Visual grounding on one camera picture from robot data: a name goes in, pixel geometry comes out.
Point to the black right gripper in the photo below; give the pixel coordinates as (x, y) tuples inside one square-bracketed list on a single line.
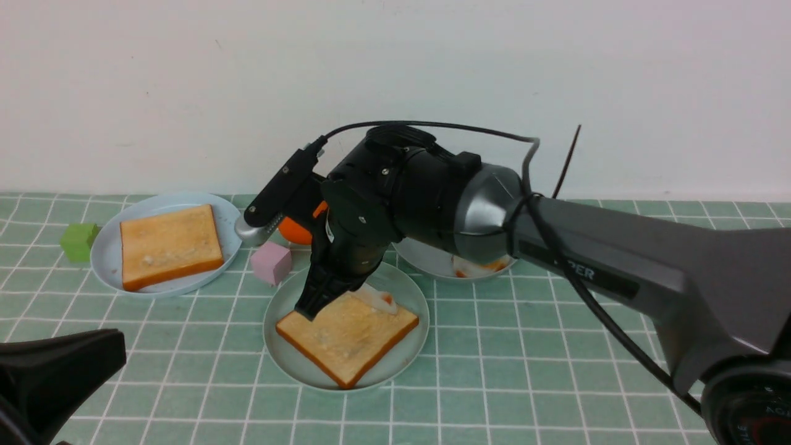
[(398, 182)]

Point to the toast slice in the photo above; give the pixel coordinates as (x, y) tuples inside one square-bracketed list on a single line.
[(348, 338), (169, 246)]

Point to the fried egg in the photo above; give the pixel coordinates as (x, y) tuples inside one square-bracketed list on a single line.
[(379, 300), (467, 269)]

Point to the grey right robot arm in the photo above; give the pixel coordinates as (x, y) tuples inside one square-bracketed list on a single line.
[(706, 312)]

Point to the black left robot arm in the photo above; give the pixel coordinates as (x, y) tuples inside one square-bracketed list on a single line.
[(43, 382)]

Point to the pink cube block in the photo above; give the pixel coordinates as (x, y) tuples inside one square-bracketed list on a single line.
[(271, 263)]

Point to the orange fruit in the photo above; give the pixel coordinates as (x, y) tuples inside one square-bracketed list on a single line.
[(295, 233)]

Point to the mint green centre plate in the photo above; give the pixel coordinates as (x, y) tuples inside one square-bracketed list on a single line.
[(388, 278)]

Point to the grey egg plate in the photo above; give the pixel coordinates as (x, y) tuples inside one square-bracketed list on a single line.
[(433, 262)]

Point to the light blue bread plate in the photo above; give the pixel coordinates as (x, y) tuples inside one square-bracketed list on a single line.
[(106, 252)]

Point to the green cube block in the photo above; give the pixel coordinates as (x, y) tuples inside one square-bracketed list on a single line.
[(77, 240)]

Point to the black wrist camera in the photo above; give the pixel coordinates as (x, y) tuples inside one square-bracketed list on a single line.
[(294, 192)]

